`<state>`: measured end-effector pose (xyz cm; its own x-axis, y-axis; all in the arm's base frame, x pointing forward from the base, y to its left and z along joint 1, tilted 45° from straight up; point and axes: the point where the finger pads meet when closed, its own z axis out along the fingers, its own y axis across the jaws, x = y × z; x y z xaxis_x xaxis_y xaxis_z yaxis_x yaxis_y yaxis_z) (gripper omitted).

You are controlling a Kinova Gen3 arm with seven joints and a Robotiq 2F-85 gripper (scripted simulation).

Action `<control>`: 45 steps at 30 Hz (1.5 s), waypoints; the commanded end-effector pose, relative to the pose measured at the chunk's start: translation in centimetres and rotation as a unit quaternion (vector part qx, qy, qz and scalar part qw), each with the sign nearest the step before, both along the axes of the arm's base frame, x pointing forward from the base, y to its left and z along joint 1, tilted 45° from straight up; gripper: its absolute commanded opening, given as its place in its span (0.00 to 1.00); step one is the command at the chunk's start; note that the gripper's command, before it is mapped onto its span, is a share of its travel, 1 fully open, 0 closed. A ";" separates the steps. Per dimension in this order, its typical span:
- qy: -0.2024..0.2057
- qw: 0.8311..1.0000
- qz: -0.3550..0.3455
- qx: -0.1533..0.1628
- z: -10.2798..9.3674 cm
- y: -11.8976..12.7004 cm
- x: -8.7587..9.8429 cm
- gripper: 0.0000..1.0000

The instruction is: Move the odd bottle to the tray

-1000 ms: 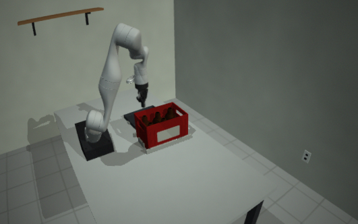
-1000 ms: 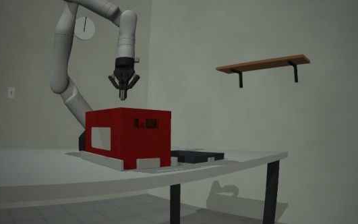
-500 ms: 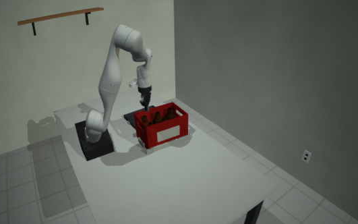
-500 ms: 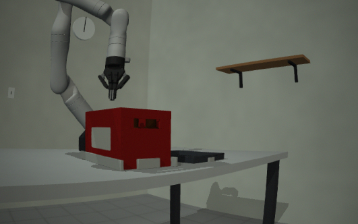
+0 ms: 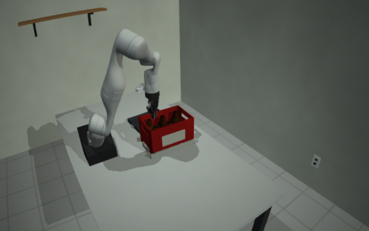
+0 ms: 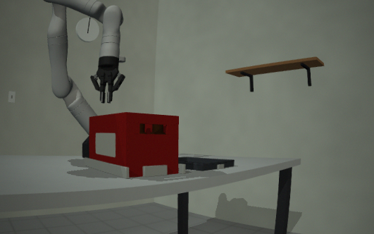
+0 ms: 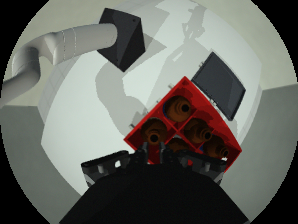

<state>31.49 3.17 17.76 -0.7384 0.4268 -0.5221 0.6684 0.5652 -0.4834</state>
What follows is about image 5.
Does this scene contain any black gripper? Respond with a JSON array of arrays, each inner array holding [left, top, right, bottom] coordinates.
[[145, 91, 160, 119]]

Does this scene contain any red crate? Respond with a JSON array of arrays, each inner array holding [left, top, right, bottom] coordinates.
[[140, 105, 194, 154]]

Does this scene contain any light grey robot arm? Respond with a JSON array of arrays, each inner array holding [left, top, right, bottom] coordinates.
[[88, 29, 161, 148]]

